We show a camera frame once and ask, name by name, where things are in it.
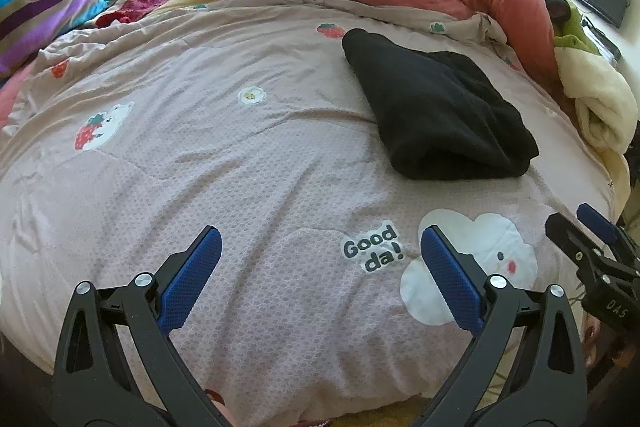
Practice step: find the green plush cloth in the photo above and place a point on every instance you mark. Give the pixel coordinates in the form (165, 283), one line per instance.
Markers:
(575, 34)

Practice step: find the person's left hand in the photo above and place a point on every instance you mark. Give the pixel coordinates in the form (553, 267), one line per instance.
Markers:
(227, 417)

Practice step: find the striped pillow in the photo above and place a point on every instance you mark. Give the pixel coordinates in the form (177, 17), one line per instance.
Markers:
(40, 17)

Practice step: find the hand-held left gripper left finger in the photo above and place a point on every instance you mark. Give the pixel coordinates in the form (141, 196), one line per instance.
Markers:
(192, 274)

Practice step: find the person's right hand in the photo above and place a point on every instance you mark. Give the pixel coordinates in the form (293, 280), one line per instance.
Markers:
(591, 337)

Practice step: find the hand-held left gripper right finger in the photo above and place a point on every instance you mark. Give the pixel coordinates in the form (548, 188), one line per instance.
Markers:
(452, 277)

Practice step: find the dark brown plush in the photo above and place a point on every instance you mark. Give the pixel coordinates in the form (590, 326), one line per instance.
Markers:
(557, 7)

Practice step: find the black sweater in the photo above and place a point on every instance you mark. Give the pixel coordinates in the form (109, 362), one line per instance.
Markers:
(440, 117)

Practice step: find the cream fleece blanket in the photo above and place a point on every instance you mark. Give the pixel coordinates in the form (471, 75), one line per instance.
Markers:
(600, 97)

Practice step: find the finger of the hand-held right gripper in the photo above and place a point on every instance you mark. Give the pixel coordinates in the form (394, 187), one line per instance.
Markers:
(570, 237)
(597, 227)

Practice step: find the beige fluffy rug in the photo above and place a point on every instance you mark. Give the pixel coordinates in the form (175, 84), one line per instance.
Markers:
(370, 417)

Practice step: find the printed pink quilt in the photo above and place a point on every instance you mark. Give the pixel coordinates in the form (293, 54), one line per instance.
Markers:
(225, 157)

